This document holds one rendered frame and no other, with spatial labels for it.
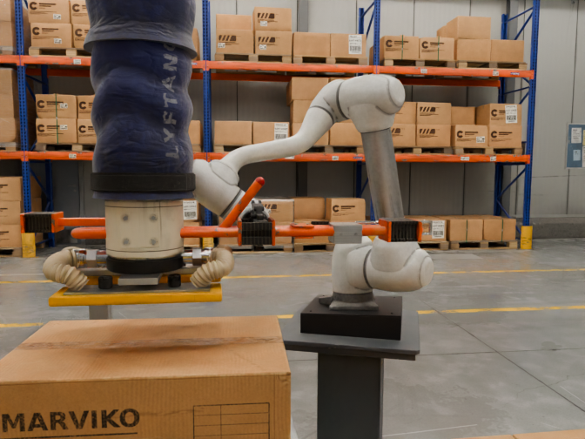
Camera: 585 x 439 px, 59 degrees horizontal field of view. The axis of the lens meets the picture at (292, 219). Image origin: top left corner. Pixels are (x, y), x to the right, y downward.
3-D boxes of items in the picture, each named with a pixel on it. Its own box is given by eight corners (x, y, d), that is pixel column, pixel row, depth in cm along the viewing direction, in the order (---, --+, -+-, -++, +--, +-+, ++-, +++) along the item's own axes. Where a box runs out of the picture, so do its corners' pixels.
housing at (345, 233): (333, 244, 120) (333, 225, 120) (327, 240, 127) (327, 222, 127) (362, 244, 121) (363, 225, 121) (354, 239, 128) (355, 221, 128)
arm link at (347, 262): (347, 285, 211) (346, 232, 210) (386, 290, 199) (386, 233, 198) (323, 291, 198) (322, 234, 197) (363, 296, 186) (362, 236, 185)
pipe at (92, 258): (50, 287, 103) (49, 259, 103) (82, 265, 128) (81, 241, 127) (221, 283, 108) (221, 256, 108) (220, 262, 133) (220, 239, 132)
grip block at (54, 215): (20, 233, 134) (19, 213, 133) (32, 229, 142) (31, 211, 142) (55, 233, 135) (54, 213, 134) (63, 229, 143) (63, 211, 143)
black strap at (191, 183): (78, 192, 103) (77, 172, 103) (103, 188, 126) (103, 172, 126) (193, 192, 107) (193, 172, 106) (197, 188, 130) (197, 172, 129)
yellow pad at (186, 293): (47, 307, 102) (46, 282, 101) (62, 295, 111) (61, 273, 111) (222, 302, 107) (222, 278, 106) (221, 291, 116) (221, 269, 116)
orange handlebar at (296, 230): (15, 243, 110) (14, 226, 110) (57, 228, 140) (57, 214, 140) (426, 238, 124) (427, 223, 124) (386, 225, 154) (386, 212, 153)
